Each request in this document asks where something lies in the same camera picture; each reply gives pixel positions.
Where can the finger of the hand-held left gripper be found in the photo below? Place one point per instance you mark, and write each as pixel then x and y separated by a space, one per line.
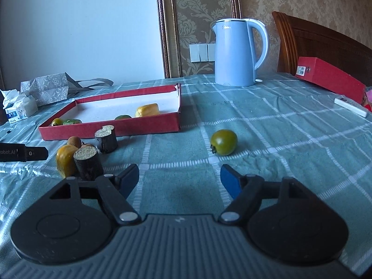
pixel 36 153

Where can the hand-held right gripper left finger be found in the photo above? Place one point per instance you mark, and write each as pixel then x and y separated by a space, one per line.
pixel 129 180

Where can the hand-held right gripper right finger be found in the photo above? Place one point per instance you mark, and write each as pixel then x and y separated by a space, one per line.
pixel 231 181

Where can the large yellow pepper piece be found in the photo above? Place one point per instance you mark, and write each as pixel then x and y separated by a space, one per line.
pixel 65 159

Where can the green tomato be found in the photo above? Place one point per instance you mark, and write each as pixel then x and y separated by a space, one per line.
pixel 57 122
pixel 224 142

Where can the brown longan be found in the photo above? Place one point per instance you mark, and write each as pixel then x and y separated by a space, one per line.
pixel 74 141

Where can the dark sugarcane piece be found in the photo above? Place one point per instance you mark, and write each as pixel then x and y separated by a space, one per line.
pixel 107 142
pixel 88 165

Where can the cut cucumber piece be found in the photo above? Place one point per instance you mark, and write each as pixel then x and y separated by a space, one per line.
pixel 72 121

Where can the red cardboard tray box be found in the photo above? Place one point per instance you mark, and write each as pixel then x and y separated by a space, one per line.
pixel 116 126

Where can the cucumber end piece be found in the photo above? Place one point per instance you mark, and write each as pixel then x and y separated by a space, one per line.
pixel 123 117

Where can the small yellow pepper piece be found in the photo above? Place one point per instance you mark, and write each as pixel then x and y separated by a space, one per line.
pixel 147 110

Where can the white tissue pack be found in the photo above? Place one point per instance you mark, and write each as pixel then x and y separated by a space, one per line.
pixel 23 107

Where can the green checked tablecloth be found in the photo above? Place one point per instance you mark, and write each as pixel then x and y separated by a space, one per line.
pixel 261 139

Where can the grey patterned gift bag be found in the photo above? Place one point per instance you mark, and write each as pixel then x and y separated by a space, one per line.
pixel 46 88

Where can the light blue electric kettle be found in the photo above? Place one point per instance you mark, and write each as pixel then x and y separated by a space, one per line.
pixel 232 58

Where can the white remote control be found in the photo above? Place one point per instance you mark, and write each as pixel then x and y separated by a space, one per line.
pixel 350 106

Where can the flat red box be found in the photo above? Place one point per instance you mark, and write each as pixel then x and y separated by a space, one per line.
pixel 334 77

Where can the pink cloth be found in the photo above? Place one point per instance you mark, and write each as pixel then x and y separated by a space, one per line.
pixel 369 98

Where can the white wall switch panel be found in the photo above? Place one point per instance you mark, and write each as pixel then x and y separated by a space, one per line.
pixel 202 52

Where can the ornate wooden wall frame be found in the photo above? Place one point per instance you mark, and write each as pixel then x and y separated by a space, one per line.
pixel 164 29

